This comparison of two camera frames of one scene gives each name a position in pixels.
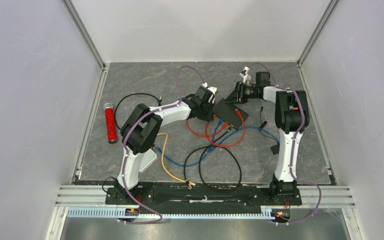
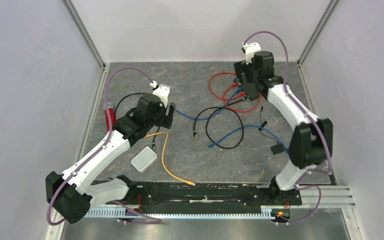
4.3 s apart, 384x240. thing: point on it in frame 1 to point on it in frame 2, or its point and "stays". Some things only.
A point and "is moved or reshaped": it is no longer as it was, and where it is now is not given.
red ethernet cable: x=201 y=136 to x=226 y=90
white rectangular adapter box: x=148 y=158 stays
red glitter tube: x=110 y=123 stays
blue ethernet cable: x=214 y=145 is moved or reshaped
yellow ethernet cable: x=189 y=183 stays
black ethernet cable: x=203 y=147 is moved or reshaped
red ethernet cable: x=234 y=144 is moved or reshaped
